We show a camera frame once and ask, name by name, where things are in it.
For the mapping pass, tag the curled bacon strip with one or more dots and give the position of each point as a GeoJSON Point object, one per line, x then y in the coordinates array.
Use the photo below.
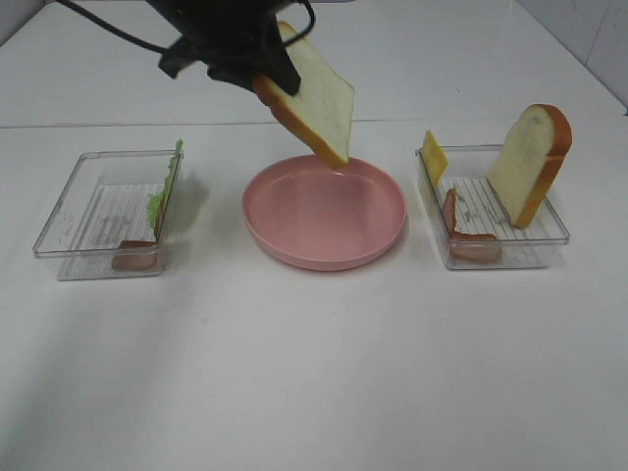
{"type": "Point", "coordinates": [476, 248]}

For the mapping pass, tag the clear plastic left tray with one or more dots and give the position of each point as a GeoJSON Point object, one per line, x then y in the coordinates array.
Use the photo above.
{"type": "Point", "coordinates": [102, 203]}

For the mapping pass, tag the green lettuce leaf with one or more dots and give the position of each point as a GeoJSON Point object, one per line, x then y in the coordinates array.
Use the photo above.
{"type": "Point", "coordinates": [156, 206]}

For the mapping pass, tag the clear plastic right tray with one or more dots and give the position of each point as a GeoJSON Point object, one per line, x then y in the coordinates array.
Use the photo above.
{"type": "Point", "coordinates": [478, 211]}

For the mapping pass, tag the standing toast bread slice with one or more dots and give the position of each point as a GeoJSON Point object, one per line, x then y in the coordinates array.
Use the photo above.
{"type": "Point", "coordinates": [532, 154]}

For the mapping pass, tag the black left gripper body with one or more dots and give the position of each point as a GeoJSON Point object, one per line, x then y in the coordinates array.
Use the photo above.
{"type": "Point", "coordinates": [236, 40]}

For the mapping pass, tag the toast bread slice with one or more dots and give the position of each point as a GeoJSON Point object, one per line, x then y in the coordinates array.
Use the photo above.
{"type": "Point", "coordinates": [532, 154]}
{"type": "Point", "coordinates": [320, 113]}

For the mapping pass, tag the clear plastic tray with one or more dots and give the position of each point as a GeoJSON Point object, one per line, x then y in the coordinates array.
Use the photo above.
{"type": "Point", "coordinates": [102, 203]}
{"type": "Point", "coordinates": [478, 211]}

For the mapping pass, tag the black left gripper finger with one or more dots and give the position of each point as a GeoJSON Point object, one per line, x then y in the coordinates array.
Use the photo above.
{"type": "Point", "coordinates": [287, 68]}

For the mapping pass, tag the pink round plate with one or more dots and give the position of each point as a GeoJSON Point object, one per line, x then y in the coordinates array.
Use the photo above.
{"type": "Point", "coordinates": [310, 216]}

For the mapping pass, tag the brown bacon strip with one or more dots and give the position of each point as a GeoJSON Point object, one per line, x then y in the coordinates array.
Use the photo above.
{"type": "Point", "coordinates": [137, 255]}

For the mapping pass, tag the yellow cheese slice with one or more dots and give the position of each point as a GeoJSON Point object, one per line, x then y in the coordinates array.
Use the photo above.
{"type": "Point", "coordinates": [434, 158]}

